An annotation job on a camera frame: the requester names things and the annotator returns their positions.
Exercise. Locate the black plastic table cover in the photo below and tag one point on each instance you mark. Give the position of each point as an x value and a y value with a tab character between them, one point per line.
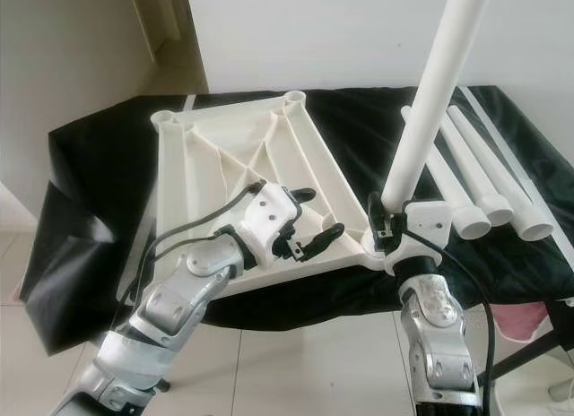
90	165

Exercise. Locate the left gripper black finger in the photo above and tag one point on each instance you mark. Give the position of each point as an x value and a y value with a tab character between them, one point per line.
323	240
303	194

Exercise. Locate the pink plastic object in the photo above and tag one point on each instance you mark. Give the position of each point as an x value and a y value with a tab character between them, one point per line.
525	319

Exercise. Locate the white plastic children table top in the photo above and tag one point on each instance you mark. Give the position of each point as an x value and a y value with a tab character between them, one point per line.
184	192

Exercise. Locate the white plastic table leg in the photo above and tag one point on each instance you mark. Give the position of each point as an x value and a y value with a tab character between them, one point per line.
507	183
450	183
439	84
481	183

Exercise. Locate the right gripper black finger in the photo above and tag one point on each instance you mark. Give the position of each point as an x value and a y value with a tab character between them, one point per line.
377	219

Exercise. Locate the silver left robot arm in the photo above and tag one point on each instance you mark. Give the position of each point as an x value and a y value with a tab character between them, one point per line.
170	308

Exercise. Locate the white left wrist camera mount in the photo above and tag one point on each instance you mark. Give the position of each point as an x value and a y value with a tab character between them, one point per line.
265	219

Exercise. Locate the black metal table leg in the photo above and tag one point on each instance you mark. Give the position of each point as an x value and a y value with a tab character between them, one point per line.
529	358

